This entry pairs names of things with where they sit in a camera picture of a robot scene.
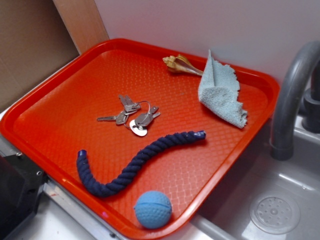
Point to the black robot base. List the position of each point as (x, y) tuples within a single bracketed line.
[(21, 186)]

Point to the grey plastic sink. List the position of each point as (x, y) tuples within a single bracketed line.
[(261, 198)]

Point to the dark grey faucet handle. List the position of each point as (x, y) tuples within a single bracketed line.
[(311, 101)]

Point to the light wooden board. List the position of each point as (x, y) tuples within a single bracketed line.
[(83, 22)]

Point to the red plastic tray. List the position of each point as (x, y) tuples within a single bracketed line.
[(56, 120)]

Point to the tan seashell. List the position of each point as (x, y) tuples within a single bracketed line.
[(180, 64)]

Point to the light blue cloth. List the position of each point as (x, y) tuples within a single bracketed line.
[(219, 90)]

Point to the silver key bunch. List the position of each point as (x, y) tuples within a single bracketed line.
[(135, 115)]

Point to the blue rubber ball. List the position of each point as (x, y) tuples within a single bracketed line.
[(153, 209)]

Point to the grey toy faucet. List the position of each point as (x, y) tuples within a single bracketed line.
[(297, 80)]

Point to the brown cardboard panel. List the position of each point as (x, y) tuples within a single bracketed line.
[(34, 43)]

